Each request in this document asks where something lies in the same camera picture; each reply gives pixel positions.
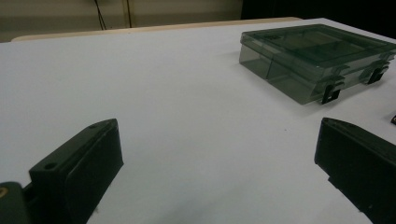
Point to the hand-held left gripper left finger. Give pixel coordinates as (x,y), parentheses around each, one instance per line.
(77,174)

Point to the clear grey compartment box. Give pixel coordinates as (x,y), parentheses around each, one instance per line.
(311,59)

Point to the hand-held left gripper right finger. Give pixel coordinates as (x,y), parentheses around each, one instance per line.
(361,168)

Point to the white table cover sheet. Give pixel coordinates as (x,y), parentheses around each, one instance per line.
(186,93)

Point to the wooden table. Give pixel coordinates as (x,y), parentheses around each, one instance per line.
(155,29)

